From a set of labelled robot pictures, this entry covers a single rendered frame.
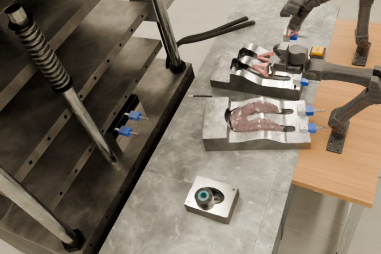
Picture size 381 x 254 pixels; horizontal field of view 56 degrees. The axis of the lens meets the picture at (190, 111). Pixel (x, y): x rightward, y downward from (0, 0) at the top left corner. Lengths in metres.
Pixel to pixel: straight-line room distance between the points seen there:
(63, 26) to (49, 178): 0.66
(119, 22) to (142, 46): 0.28
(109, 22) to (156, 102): 0.53
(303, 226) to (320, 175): 0.80
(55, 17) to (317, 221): 1.91
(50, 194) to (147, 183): 0.45
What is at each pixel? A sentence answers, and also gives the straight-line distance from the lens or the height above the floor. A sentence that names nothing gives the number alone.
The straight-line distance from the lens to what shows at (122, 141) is 1.93.
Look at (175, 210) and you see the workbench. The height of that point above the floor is 0.80.
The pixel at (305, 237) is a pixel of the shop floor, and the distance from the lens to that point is 2.45.
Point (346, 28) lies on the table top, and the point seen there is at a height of 0.80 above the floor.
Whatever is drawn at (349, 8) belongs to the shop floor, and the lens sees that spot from 3.99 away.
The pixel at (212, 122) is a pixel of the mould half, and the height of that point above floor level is 0.91.
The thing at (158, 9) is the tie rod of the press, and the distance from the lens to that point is 1.98.
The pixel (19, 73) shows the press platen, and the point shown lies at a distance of 1.42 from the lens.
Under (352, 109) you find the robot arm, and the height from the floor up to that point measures 1.03.
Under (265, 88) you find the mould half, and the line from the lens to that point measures 1.96.
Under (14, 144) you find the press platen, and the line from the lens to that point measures 1.57.
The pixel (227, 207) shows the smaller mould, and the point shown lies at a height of 0.87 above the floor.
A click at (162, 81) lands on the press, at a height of 0.79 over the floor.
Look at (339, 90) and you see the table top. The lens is 2.04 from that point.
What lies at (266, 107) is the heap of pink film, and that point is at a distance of 1.81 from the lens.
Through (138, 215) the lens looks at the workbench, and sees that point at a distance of 1.73.
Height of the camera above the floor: 2.28
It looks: 48 degrees down
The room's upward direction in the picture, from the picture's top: 17 degrees counter-clockwise
